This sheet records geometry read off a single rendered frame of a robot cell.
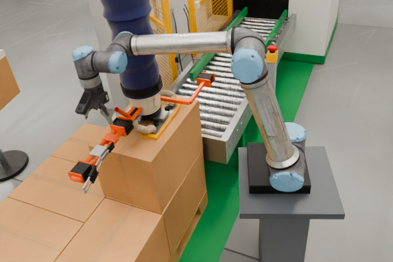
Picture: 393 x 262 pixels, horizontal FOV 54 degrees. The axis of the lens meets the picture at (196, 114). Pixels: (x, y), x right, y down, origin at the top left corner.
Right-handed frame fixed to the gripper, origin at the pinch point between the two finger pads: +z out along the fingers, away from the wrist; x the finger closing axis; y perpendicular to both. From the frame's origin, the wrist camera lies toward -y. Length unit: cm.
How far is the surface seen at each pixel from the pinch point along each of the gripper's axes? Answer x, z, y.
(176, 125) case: -18, 27, 41
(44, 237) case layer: 36, 67, -27
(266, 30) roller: -12, 67, 267
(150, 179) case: -15.7, 40.4, 9.1
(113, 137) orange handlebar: -1.4, 12.8, 5.6
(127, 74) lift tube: 2.1, -8.0, 31.8
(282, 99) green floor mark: -42, 121, 223
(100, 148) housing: -0.4, 12.8, -3.6
